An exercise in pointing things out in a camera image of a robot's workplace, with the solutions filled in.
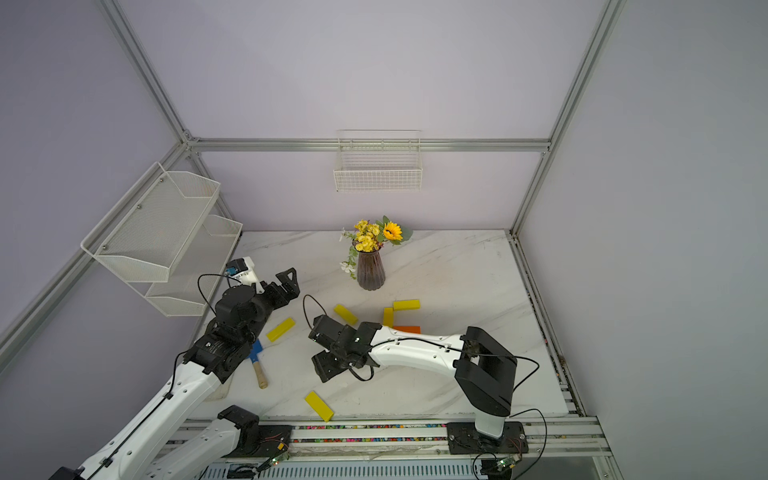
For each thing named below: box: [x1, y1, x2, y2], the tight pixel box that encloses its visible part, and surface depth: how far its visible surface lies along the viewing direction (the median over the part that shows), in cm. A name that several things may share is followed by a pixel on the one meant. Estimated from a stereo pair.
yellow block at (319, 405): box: [304, 390, 335, 422], surface depth 81 cm
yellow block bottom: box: [393, 300, 421, 310], surface depth 103 cm
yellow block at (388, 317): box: [383, 307, 395, 328], surface depth 100 cm
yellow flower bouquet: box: [340, 215, 413, 279], surface depth 87 cm
